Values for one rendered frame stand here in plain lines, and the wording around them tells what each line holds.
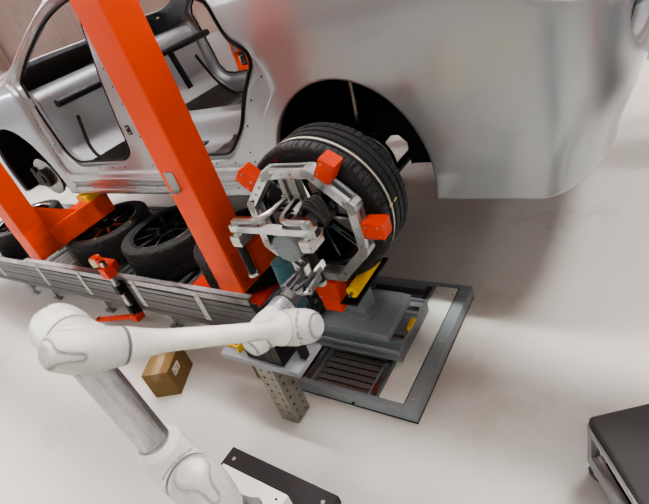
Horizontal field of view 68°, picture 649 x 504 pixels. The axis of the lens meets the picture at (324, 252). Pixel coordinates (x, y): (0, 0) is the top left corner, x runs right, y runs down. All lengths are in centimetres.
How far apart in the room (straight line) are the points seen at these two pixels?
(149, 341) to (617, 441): 138
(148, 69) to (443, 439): 186
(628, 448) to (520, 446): 50
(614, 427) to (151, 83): 196
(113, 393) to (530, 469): 147
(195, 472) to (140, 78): 137
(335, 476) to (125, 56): 181
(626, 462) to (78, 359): 150
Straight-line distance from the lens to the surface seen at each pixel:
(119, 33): 200
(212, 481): 158
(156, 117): 203
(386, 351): 233
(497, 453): 214
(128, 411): 157
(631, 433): 180
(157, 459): 169
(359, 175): 183
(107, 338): 128
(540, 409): 225
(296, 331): 141
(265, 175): 195
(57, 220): 399
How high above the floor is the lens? 180
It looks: 32 degrees down
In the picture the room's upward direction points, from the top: 20 degrees counter-clockwise
